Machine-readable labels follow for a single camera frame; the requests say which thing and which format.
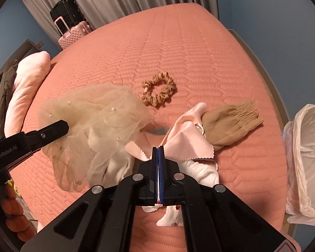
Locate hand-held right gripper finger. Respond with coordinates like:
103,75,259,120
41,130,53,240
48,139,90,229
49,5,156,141
157,147,297,252
21,147,158,252

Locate dark hanging clothes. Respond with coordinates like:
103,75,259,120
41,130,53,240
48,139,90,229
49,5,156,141
0,59,19,139

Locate tan sock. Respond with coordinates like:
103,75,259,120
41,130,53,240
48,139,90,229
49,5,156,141
201,101,264,151

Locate white cloth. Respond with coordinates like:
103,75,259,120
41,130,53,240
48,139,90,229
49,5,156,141
89,126,147,187

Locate beige dotted scrunchie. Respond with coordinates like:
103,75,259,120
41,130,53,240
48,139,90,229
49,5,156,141
141,71,176,108

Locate person's left hand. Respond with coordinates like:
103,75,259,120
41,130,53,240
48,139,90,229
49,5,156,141
0,182,37,243

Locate pink quilted bed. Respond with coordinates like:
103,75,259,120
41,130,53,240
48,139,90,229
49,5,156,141
9,3,289,252

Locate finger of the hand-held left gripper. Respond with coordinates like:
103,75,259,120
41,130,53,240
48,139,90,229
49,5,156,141
24,120,69,150

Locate white sock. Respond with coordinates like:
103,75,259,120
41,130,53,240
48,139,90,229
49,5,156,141
142,160,219,227

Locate pink cloth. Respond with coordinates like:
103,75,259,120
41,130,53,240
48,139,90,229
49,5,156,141
125,102,217,163

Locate white plastic bag bin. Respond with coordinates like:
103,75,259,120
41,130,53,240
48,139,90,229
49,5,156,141
282,104,315,225

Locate dark wooden furniture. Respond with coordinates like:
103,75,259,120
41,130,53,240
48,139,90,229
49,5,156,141
5,39,45,66

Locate pink suitcase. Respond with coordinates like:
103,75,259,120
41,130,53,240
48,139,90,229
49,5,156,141
54,16,91,50

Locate beige tulle veil with pearls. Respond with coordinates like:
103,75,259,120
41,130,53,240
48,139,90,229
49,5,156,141
38,84,153,193

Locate pink pillow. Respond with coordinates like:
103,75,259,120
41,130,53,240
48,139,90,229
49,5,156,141
4,51,51,139

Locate black suitcase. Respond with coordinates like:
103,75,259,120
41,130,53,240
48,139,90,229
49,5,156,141
49,0,87,34

